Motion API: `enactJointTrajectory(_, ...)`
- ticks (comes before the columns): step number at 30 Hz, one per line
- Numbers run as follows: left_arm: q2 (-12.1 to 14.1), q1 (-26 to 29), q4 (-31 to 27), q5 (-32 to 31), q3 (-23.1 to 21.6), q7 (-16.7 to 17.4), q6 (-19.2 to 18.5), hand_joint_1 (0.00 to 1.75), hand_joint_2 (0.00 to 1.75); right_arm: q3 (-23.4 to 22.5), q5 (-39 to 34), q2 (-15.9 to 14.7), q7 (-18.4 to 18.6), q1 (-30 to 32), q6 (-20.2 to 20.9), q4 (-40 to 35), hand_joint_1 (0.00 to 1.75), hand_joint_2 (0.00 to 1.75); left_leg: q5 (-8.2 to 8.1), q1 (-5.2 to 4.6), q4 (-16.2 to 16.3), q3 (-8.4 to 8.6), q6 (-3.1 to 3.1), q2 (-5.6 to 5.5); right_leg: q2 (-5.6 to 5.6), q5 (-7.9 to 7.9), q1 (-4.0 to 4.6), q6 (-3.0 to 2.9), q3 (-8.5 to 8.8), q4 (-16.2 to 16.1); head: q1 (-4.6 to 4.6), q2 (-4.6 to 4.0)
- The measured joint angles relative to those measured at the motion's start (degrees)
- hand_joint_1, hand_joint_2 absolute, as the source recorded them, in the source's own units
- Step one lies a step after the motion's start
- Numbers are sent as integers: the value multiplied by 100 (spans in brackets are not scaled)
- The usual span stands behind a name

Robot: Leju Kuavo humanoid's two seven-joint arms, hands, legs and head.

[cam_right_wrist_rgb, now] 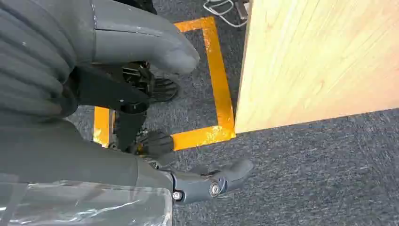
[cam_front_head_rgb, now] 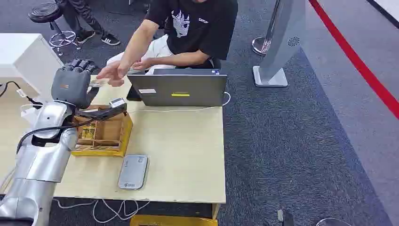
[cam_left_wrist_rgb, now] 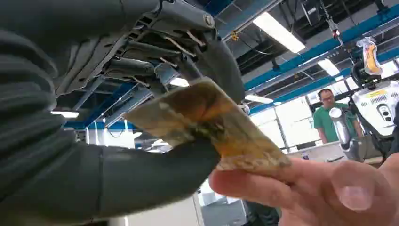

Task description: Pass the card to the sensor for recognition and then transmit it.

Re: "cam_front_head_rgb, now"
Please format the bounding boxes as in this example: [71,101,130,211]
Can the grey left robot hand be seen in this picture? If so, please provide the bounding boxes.
[50,58,100,110]

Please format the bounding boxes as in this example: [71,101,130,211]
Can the person's left hand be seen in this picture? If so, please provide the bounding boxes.
[131,58,154,72]

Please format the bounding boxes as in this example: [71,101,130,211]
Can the person's right hand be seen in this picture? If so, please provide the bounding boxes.
[96,60,131,88]

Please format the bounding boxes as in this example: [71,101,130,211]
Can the small printed card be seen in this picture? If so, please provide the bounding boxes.
[88,78,109,88]

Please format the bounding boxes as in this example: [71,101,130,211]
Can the grey laptop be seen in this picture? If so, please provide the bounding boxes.
[127,68,228,108]

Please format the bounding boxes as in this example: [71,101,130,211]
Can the yellow card in box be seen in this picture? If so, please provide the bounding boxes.
[81,122,96,140]

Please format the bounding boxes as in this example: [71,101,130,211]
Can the white cabinet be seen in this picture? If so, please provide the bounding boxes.
[0,33,65,98]

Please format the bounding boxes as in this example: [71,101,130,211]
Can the wooden card box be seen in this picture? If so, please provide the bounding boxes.
[71,105,134,158]

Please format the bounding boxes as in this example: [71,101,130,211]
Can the standing person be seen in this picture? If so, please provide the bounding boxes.
[55,0,121,47]

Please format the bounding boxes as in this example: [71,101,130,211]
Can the seated person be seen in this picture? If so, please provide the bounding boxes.
[96,0,239,88]

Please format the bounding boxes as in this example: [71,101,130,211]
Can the black round stool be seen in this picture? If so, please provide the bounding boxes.
[28,2,82,52]

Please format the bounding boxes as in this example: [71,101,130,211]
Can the silver flat card reader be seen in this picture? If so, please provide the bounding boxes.
[117,154,150,191]

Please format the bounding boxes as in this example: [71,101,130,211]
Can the grey standing display panel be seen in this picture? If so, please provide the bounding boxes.
[253,0,308,88]

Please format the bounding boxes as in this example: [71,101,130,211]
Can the yellow box under desk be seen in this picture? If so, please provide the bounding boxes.
[129,215,218,226]

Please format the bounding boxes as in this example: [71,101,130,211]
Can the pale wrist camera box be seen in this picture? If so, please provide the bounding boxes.
[109,97,127,109]

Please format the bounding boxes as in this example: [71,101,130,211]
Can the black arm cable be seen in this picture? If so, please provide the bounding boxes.
[16,118,95,154]

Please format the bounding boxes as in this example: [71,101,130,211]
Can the black cable with white tag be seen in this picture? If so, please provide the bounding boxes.
[0,81,43,109]

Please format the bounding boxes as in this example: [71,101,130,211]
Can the white cable on desk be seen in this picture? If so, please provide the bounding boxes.
[128,91,231,114]

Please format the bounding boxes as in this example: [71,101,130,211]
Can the chrome stanchion post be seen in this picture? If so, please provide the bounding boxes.
[252,0,282,57]

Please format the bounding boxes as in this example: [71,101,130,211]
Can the white cable bundle under desk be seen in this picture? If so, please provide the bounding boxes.
[52,198,151,224]

